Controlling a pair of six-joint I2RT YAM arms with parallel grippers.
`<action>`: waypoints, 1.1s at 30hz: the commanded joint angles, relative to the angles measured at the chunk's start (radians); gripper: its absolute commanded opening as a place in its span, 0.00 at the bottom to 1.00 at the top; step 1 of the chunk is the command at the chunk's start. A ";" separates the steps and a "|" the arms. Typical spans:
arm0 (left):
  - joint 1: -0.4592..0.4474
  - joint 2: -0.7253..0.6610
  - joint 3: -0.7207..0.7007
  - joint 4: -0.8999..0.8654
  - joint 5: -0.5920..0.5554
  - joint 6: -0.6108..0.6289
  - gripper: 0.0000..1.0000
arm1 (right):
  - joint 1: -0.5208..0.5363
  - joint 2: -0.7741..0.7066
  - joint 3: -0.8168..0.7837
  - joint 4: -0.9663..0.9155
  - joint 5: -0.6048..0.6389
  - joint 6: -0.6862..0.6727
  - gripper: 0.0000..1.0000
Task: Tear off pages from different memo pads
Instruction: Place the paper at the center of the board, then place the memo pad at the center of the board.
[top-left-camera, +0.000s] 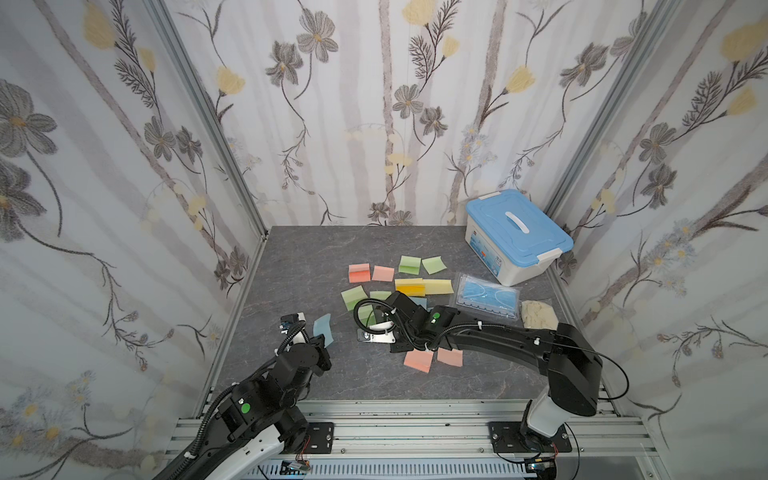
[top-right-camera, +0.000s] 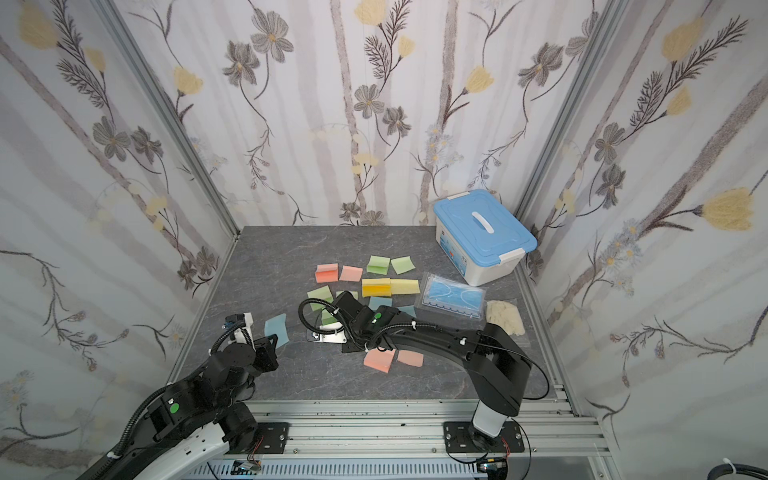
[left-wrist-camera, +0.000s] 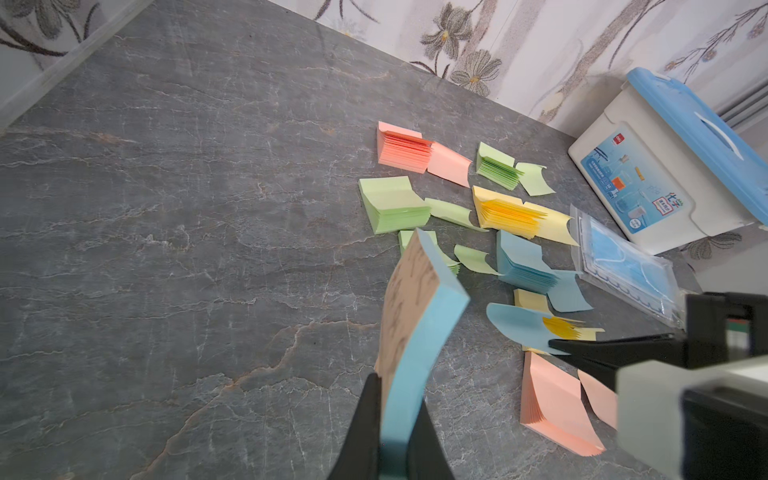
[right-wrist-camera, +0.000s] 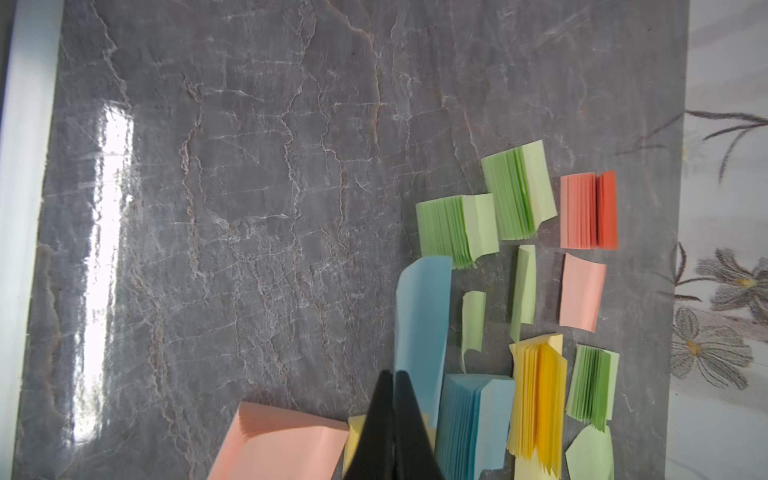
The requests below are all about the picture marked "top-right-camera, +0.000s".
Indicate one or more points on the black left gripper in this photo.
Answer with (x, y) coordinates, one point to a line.
(265, 351)

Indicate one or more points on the blue memo pad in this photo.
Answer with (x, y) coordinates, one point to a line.
(377, 302)
(276, 326)

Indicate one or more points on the pink memo pad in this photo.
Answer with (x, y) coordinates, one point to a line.
(380, 360)

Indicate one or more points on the large yellow memo pad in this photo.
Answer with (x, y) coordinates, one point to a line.
(376, 287)

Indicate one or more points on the torn blue memo page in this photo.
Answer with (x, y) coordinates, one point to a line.
(409, 310)

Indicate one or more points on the green memo pad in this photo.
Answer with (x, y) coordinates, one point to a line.
(323, 293)
(378, 265)
(327, 318)

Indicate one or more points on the torn yellow memo page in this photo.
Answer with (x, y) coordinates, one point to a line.
(404, 286)

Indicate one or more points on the torn red memo page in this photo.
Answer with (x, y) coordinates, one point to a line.
(350, 274)

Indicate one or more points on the torn pink memo page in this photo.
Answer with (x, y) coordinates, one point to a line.
(410, 358)

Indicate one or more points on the red memo pad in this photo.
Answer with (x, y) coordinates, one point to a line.
(327, 273)

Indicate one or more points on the torn green memo page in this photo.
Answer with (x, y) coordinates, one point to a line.
(402, 265)

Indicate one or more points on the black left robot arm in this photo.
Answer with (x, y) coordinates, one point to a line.
(196, 419)

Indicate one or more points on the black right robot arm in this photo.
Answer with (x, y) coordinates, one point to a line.
(497, 367)

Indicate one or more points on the bag of blue face masks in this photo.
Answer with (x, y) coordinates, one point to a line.
(441, 295)

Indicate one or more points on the small circuit board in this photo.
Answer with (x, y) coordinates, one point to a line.
(242, 468)

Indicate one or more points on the clear bag with beige contents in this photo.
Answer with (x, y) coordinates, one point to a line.
(505, 315)

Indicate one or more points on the white box with blue lid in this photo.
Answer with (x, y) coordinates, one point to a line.
(480, 237)

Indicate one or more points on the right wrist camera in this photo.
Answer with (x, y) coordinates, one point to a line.
(334, 333)

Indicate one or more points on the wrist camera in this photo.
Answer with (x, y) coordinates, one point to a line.
(242, 334)
(334, 333)

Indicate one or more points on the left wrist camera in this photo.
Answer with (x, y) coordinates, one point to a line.
(242, 334)

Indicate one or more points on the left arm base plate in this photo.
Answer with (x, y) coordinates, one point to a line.
(261, 439)

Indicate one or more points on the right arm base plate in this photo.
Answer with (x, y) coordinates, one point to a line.
(463, 437)

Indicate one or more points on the aluminium rail frame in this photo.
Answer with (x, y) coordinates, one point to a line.
(404, 440)

